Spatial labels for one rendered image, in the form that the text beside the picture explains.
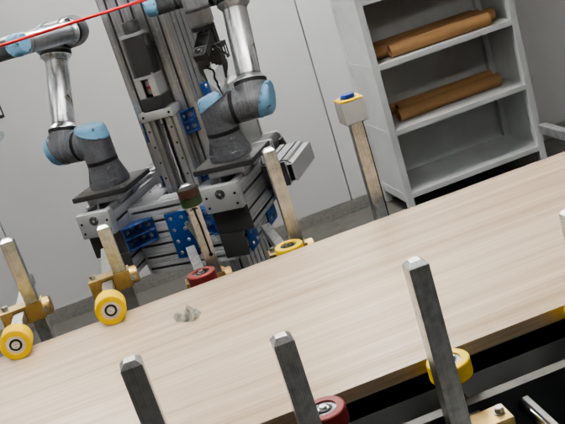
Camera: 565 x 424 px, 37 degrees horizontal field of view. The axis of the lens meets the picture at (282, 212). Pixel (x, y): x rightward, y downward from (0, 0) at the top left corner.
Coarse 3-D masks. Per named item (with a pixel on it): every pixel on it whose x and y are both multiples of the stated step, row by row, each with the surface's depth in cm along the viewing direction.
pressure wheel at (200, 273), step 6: (198, 270) 236; (204, 270) 238; (210, 270) 235; (192, 276) 235; (198, 276) 233; (204, 276) 233; (210, 276) 233; (216, 276) 236; (192, 282) 234; (198, 282) 233; (204, 282) 233
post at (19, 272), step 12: (12, 240) 229; (12, 252) 229; (12, 264) 230; (24, 264) 234; (24, 276) 231; (24, 288) 232; (24, 300) 233; (36, 300) 234; (36, 324) 235; (48, 324) 237; (48, 336) 237
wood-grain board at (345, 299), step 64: (512, 192) 224; (320, 256) 222; (384, 256) 209; (448, 256) 198; (512, 256) 188; (128, 320) 220; (256, 320) 196; (320, 320) 186; (384, 320) 177; (448, 320) 169; (512, 320) 161; (0, 384) 205; (64, 384) 194; (192, 384) 175; (256, 384) 167; (320, 384) 160; (384, 384) 157
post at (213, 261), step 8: (184, 184) 236; (192, 216) 237; (200, 216) 238; (192, 224) 240; (200, 232) 239; (208, 232) 239; (200, 240) 239; (208, 240) 240; (208, 256) 241; (216, 256) 242; (208, 264) 242; (216, 264) 242; (216, 272) 243
